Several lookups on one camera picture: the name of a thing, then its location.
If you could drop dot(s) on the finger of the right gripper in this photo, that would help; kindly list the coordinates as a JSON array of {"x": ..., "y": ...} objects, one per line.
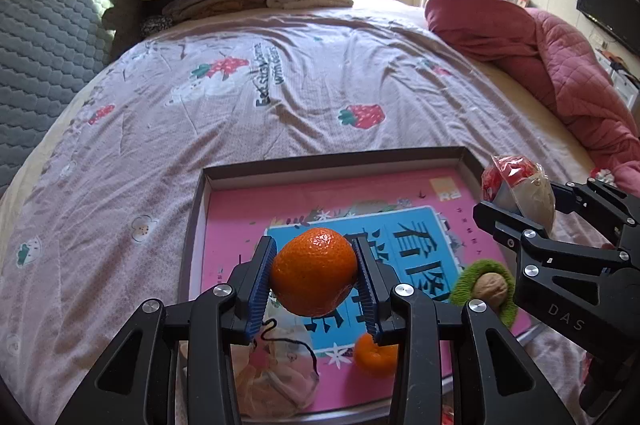
[
  {"x": 611, "y": 211},
  {"x": 562, "y": 263}
]

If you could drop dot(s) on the pink blue children's book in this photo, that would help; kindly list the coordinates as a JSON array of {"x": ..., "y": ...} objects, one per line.
[{"x": 418, "y": 222}]

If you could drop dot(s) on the orange tangerine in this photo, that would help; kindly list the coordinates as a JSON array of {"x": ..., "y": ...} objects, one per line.
[
  {"x": 374, "y": 360},
  {"x": 314, "y": 272}
]

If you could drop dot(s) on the white drawer cabinet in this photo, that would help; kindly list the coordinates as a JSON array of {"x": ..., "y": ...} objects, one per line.
[{"x": 625, "y": 84}]

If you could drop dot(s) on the strawberry print bed sheet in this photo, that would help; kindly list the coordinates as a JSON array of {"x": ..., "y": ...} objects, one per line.
[{"x": 95, "y": 220}]

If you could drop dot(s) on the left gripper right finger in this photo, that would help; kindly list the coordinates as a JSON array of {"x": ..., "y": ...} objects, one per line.
[{"x": 494, "y": 381}]

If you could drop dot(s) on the grey quilted headboard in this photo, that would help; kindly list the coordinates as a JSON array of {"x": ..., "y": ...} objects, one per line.
[{"x": 50, "y": 50}]

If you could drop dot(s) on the shallow grey cardboard tray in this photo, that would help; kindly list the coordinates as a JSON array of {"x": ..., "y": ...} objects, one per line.
[{"x": 343, "y": 166}]

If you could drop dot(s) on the brown walnut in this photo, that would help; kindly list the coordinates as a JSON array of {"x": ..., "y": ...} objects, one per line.
[{"x": 491, "y": 288}]

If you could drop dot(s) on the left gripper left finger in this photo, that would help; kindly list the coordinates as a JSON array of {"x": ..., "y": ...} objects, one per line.
[{"x": 134, "y": 379}]

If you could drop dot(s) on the red white snack bag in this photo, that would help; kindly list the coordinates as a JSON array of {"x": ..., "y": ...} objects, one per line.
[{"x": 520, "y": 185}]

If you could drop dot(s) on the red white wrapped candy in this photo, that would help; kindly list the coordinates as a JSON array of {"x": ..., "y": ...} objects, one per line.
[{"x": 603, "y": 175}]

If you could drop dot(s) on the black wall television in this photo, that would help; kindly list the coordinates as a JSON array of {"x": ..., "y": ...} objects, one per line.
[{"x": 620, "y": 18}]

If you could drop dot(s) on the sheer drawstring pouch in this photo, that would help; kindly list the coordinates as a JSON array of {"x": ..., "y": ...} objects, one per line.
[{"x": 277, "y": 375}]

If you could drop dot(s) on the pink quilted blanket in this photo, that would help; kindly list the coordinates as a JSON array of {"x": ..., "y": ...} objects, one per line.
[{"x": 556, "y": 64}]

